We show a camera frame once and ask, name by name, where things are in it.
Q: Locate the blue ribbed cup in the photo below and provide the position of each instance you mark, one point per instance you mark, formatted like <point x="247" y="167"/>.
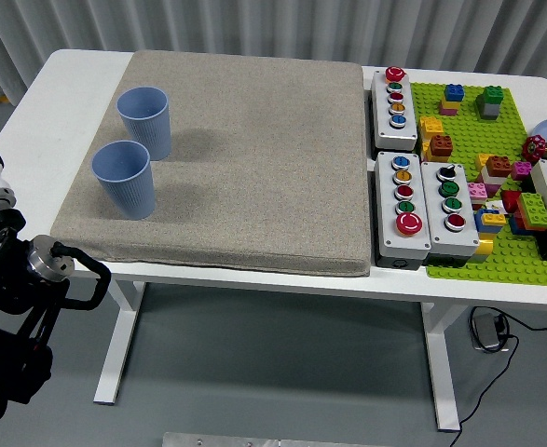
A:
<point x="149" y="132"/>
<point x="124" y="181"/>

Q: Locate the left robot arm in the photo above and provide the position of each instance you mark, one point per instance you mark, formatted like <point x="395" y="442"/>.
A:
<point x="12" y="288"/>

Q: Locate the white table leg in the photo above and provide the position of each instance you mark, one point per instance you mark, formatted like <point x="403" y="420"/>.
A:
<point x="114" y="372"/>
<point x="443" y="372"/>

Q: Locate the grey-brown mat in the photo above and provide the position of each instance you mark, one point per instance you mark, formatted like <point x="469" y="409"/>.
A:
<point x="254" y="163"/>

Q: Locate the grey pleated curtain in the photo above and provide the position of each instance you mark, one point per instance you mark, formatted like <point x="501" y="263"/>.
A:
<point x="254" y="23"/>

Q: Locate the grey five-button control box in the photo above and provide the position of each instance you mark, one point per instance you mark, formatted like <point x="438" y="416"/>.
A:
<point x="396" y="133"/>
<point x="389" y="242"/>

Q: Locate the brown toy brick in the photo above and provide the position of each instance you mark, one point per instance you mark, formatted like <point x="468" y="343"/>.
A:
<point x="498" y="166"/>
<point x="441" y="145"/>

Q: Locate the grey four-button control box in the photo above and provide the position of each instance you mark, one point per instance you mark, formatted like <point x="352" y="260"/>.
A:
<point x="445" y="242"/>

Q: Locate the pink toy brick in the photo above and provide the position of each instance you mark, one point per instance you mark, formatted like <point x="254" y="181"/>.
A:
<point x="447" y="112"/>
<point x="477" y="190"/>

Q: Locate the blue toy brick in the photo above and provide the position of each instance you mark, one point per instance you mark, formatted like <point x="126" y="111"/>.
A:
<point x="455" y="92"/>
<point x="479" y="226"/>

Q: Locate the green brick baseplate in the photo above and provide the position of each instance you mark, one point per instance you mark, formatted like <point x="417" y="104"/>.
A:
<point x="469" y="137"/>

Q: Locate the yellow round toy brick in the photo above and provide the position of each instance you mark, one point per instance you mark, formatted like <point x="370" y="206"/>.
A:
<point x="483" y="244"/>

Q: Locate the white toy brick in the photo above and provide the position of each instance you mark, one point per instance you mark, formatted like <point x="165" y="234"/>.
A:
<point x="493" y="180"/>

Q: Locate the grey toy brick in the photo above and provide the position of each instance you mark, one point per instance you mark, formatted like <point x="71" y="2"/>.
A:
<point x="489" y="111"/>

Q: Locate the dark green toy brick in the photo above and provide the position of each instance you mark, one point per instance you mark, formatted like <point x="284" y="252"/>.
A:
<point x="493" y="94"/>

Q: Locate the grey power adapter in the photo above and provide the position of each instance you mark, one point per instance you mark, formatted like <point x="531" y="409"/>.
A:
<point x="486" y="331"/>

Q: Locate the red toy brick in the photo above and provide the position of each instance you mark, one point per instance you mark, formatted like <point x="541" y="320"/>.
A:
<point x="510" y="201"/>

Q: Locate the magenta toy brick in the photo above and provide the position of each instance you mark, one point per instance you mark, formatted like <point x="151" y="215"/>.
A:
<point x="521" y="171"/>

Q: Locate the red round toy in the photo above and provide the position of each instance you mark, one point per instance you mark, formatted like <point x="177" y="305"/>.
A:
<point x="534" y="149"/>

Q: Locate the lime green toy brick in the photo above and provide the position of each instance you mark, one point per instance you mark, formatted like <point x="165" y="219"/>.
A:
<point x="535" y="209"/>

